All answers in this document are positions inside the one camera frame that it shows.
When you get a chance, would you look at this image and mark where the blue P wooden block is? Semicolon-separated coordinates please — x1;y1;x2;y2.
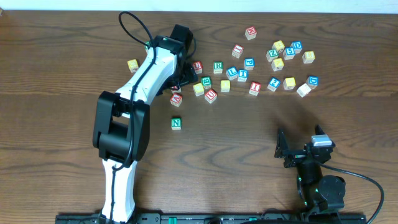
244;58;255;70

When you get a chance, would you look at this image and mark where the red E wooden block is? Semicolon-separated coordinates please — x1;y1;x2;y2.
170;85;181;94

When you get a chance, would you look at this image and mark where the blue 2 wooden block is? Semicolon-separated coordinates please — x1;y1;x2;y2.
267;77;280;92

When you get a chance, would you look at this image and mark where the red top far wooden block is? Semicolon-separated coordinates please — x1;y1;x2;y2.
245;26;257;40

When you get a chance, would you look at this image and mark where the blue d wooden block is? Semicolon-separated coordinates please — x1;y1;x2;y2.
290;41;303;54
306;75;319;90

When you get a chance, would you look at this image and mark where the blue T wooden block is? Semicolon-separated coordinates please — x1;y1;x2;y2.
238;69;248;82

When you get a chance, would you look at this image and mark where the yellow acorn wooden block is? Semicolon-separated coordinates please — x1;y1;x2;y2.
127;59;139;73

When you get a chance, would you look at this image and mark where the green Z wooden block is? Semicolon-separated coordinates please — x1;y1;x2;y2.
266;49;279;62

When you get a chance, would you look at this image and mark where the red I wooden block upper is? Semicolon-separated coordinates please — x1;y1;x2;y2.
231;44;244;58

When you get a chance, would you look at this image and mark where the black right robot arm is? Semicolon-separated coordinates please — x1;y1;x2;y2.
274;125;346;213

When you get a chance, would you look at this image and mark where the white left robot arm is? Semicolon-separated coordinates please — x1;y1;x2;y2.
93;32;198;223

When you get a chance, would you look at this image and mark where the red i wooden block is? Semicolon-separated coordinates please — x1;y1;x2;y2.
231;44;244;58
249;82;262;96

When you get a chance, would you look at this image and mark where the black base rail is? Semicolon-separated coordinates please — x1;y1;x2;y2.
55;212;367;224

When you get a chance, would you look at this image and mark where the blue L wooden block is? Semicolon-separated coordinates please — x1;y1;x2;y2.
226;67;239;80

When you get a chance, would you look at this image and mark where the red u wooden block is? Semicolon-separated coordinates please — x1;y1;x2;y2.
192;61;203;74
205;89;218;104

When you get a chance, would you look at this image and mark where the yellow soccer side wooden block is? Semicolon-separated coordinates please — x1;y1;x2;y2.
272;40;285;54

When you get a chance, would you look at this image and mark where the green F wooden block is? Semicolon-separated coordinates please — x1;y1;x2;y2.
144;42;149;53

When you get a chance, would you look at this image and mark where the blue D wooden block upper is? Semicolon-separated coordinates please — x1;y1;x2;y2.
290;41;303;54

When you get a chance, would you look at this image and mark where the yellow S wooden block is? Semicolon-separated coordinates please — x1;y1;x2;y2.
283;77;296;90

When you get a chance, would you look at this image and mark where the green B wooden block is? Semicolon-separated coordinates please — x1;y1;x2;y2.
201;77;212;90

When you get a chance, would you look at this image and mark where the green N wooden block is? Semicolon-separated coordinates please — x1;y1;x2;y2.
171;118;182;130

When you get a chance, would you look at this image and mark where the blue 5 wooden block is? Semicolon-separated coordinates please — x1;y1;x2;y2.
283;47;295;60

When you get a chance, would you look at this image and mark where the red A wooden block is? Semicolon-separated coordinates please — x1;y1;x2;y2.
170;93;183;107

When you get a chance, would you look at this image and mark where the green R wooden block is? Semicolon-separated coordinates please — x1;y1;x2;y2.
213;62;223;74

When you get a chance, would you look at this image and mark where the yellow brush side wooden block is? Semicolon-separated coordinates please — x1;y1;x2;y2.
271;58;284;72

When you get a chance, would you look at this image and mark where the yellow 8 wooden block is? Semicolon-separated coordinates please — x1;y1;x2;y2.
302;51;315;64

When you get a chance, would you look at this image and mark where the plain top 3 wooden block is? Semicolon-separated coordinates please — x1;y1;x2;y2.
296;83;312;98

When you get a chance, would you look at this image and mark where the red I wooden block lower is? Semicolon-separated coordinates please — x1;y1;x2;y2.
249;82;262;96

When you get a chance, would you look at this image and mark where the blue D wooden block lower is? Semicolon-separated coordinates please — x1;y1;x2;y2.
306;75;319;90

